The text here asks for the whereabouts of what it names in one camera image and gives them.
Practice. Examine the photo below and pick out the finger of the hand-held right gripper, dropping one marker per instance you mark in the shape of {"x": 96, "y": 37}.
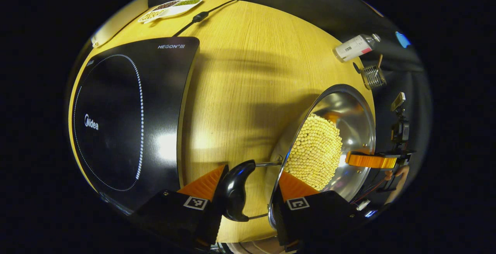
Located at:
{"x": 368, "y": 161}

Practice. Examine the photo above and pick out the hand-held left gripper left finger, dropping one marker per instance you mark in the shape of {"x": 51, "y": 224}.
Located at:
{"x": 170, "y": 215}

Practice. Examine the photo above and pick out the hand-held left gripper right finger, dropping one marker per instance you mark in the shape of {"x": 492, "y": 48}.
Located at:
{"x": 321, "y": 215}

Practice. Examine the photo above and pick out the black induction cooktop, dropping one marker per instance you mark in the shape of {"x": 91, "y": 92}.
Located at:
{"x": 116, "y": 130}

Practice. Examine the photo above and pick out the wooden stick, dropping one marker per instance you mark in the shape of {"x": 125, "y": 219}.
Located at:
{"x": 380, "y": 61}

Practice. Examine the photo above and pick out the small black round cap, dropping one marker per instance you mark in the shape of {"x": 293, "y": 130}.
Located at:
{"x": 356, "y": 68}

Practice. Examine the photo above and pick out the white plastic bottle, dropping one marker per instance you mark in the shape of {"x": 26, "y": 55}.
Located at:
{"x": 354, "y": 47}

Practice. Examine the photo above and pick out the white divided dish with beans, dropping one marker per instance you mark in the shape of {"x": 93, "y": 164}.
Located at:
{"x": 170, "y": 7}

